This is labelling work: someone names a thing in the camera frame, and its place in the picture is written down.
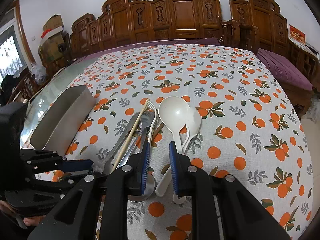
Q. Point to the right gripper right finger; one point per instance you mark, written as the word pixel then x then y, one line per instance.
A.
pixel 182 173

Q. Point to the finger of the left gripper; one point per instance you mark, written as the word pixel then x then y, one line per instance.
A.
pixel 75 165

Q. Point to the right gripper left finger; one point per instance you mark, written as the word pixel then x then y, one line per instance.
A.
pixel 140 166

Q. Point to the metal butter knife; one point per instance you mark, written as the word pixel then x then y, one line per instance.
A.
pixel 100 166

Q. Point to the metal rectangular tray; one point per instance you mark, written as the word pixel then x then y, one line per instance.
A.
pixel 58 127

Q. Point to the dark wooden chopstick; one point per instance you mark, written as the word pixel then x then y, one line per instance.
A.
pixel 158 129

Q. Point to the small white plastic spoon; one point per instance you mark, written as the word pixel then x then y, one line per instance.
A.
pixel 193 123

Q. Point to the large metal spoon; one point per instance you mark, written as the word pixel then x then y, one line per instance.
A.
pixel 145 120

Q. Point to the large white plastic spoon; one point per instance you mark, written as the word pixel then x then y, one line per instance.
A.
pixel 172 112

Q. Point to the light wooden chopstick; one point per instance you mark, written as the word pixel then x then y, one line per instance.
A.
pixel 128 139

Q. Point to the white plastic fork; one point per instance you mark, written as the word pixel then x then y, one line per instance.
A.
pixel 152 107

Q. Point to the person's left hand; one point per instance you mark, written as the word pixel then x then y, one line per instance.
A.
pixel 27 221

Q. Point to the white plastic bag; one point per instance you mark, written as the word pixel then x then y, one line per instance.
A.
pixel 39 73

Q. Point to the purple sofa cushion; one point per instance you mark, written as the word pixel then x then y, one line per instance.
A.
pixel 206 41

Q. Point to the cardboard boxes stack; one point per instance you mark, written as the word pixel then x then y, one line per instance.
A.
pixel 52 44

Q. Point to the window with grille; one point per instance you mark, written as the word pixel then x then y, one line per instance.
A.
pixel 11 58

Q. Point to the purple armchair cushion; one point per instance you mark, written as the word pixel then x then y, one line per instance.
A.
pixel 283 70

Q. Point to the carved wooden sofa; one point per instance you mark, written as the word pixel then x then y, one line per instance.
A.
pixel 125 22

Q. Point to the carved wooden armchair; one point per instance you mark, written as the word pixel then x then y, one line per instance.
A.
pixel 262 26

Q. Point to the red gift box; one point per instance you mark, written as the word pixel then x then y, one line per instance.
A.
pixel 297 35

